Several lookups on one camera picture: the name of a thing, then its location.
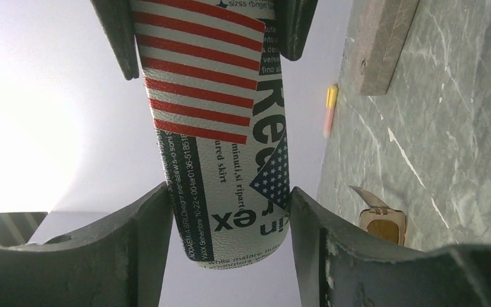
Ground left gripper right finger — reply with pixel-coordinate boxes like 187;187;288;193
289;187;491;306

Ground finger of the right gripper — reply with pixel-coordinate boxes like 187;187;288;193
90;0;140;81
274;0;318;61

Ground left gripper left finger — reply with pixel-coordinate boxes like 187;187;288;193
0;183;173;306

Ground brown glasses case green lining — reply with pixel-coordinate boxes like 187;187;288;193
348;0;419;96

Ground brown tinted sunglasses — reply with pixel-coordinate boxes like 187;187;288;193
349;185;408;246

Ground pink yellow marker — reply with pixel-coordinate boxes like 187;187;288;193
323;84;339;139

